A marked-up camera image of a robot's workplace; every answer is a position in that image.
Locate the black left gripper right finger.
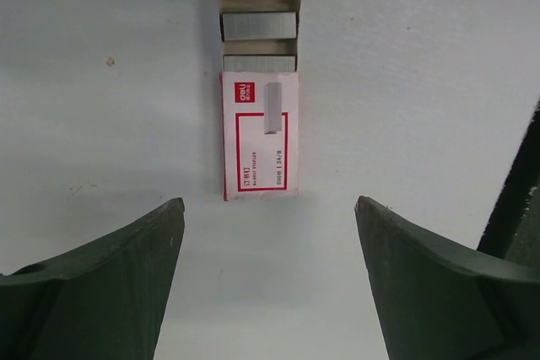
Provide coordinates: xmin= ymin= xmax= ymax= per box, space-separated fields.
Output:
xmin=355 ymin=196 xmax=539 ymax=359

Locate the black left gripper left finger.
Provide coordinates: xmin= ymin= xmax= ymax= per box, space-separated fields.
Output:
xmin=1 ymin=198 xmax=185 ymax=359

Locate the red staple box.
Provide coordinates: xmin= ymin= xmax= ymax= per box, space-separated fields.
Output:
xmin=219 ymin=0 xmax=301 ymax=201

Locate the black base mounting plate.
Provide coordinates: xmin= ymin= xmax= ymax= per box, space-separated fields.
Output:
xmin=478 ymin=108 xmax=540 ymax=267

